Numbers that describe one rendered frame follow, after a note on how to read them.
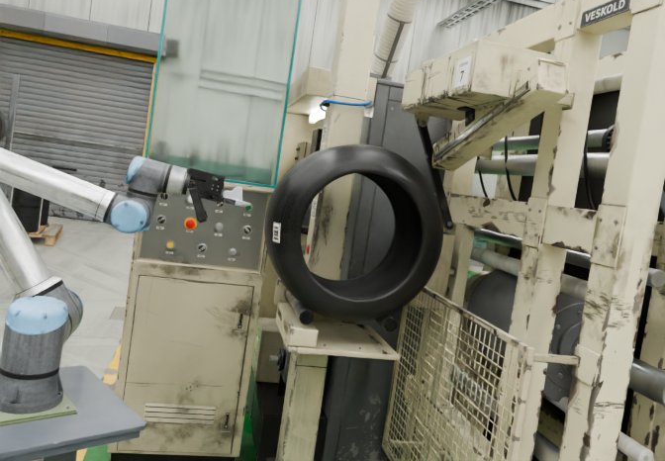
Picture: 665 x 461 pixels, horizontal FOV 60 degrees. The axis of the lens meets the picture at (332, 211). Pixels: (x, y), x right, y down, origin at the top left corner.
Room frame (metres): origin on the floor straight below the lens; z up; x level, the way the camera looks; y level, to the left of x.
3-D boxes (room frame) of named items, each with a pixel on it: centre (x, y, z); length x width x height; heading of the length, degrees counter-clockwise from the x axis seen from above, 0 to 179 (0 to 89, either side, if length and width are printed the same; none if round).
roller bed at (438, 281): (2.28, -0.39, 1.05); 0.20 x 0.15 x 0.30; 12
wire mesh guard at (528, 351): (1.83, -0.44, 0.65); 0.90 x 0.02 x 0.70; 12
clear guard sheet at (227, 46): (2.40, 0.53, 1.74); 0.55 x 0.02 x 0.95; 102
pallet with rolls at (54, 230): (7.67, 4.07, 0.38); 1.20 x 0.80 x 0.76; 21
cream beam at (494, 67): (1.92, -0.38, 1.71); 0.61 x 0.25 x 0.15; 12
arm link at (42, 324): (1.56, 0.77, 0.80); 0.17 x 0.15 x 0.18; 12
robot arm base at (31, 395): (1.55, 0.77, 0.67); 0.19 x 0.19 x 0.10
